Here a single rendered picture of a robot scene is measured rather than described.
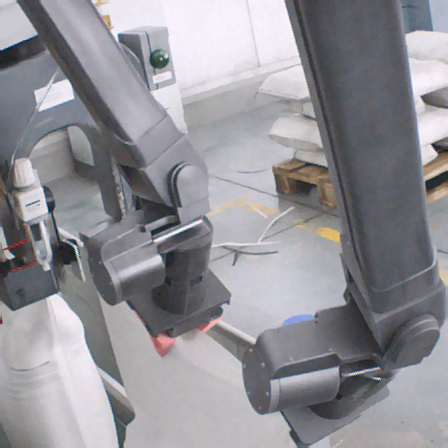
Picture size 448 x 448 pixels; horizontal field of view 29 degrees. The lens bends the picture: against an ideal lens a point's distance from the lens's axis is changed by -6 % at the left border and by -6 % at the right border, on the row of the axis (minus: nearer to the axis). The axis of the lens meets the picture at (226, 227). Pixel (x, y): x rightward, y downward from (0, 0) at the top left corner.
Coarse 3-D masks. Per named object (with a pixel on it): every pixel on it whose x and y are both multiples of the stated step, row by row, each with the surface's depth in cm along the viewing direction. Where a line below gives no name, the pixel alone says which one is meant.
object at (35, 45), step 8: (32, 40) 117; (40, 40) 118; (8, 48) 115; (16, 48) 116; (24, 48) 116; (32, 48) 117; (40, 48) 118; (0, 56) 116; (8, 56) 116; (16, 56) 116; (24, 56) 116
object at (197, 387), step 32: (128, 320) 114; (128, 352) 121; (192, 352) 105; (224, 352) 97; (128, 384) 126; (160, 384) 110; (192, 384) 100; (224, 384) 93; (160, 416) 117; (192, 416) 103; (224, 416) 96; (256, 416) 91
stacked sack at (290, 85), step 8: (280, 72) 430; (288, 72) 422; (296, 72) 417; (272, 80) 423; (280, 80) 418; (288, 80) 413; (296, 80) 408; (304, 80) 405; (264, 88) 426; (272, 88) 421; (280, 88) 416; (288, 88) 411; (296, 88) 405; (304, 88) 401; (272, 96) 426; (280, 96) 416; (288, 96) 407; (296, 96) 403; (304, 96) 399
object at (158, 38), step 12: (120, 36) 127; (132, 36) 123; (144, 36) 122; (156, 36) 123; (132, 48) 125; (144, 48) 122; (156, 48) 123; (168, 48) 124; (144, 60) 123; (144, 72) 124; (156, 72) 124; (168, 84) 126
